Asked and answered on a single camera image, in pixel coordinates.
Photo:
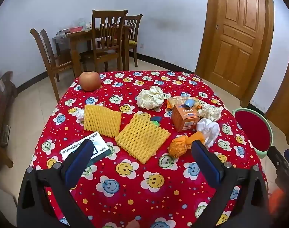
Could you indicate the wooden chair with slatted back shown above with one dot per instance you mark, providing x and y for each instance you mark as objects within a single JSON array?
[{"x": 106, "y": 42}]

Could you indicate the yellow foam fruit net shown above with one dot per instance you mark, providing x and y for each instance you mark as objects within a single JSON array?
[
  {"x": 101, "y": 121},
  {"x": 141, "y": 139}
]

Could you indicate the large crumpled white tissue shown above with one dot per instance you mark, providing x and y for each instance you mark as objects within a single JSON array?
[{"x": 150, "y": 97}]

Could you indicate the orange snack wrapper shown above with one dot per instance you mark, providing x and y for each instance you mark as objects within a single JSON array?
[{"x": 176, "y": 101}]

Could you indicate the crumpled cream tissue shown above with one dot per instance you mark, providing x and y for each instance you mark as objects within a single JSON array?
[{"x": 211, "y": 112}]

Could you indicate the wooden dining table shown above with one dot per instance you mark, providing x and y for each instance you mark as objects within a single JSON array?
[{"x": 85, "y": 35}]

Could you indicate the silvery white plastic packet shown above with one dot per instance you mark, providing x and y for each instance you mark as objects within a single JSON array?
[{"x": 208, "y": 129}]

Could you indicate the green bin with red liner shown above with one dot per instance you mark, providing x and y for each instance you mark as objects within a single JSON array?
[{"x": 252, "y": 130}]

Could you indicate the white and green medicine box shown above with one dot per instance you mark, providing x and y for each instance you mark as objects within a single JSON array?
[{"x": 99, "y": 144}]

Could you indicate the orange cardboard box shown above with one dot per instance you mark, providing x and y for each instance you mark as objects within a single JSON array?
[{"x": 185, "y": 118}]

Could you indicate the wooden panel door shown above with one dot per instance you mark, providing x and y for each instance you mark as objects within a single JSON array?
[{"x": 237, "y": 35}]

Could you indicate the plain wooden door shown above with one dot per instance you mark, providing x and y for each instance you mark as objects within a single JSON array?
[{"x": 286, "y": 104}]

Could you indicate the blue plastic strip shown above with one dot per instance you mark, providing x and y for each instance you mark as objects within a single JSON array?
[{"x": 188, "y": 103}]

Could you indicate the green and blue small packet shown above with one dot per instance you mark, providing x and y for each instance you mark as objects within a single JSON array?
[{"x": 155, "y": 121}]

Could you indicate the wooden chair with open back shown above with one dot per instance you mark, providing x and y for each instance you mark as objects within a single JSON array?
[{"x": 49, "y": 59}]

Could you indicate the red container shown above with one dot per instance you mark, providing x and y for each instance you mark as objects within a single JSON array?
[{"x": 75, "y": 29}]

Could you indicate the wooden chair with yellow cushion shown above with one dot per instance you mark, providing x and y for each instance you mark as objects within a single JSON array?
[{"x": 132, "y": 33}]

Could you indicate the small crumpled white tissue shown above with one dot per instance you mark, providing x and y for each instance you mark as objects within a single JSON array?
[{"x": 80, "y": 114}]

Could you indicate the red apple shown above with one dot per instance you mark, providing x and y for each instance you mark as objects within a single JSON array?
[{"x": 90, "y": 81}]

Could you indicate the crumpled orange plastic bag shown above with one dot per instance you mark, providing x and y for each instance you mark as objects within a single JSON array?
[{"x": 181, "y": 146}]

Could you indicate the clear plastic bag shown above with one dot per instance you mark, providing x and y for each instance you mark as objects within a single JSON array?
[{"x": 79, "y": 22}]

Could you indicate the orange plastic object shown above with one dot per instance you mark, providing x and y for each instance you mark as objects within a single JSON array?
[{"x": 277, "y": 200}]

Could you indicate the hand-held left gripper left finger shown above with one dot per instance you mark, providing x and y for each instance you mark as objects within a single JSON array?
[{"x": 80, "y": 161}]

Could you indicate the red smiley flower tablecloth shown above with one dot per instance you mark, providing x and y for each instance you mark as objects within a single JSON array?
[{"x": 135, "y": 182}]

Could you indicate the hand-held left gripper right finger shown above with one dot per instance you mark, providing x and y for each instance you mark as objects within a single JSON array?
[{"x": 206, "y": 163}]

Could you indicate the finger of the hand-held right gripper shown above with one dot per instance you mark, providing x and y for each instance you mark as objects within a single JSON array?
[{"x": 278, "y": 159}]

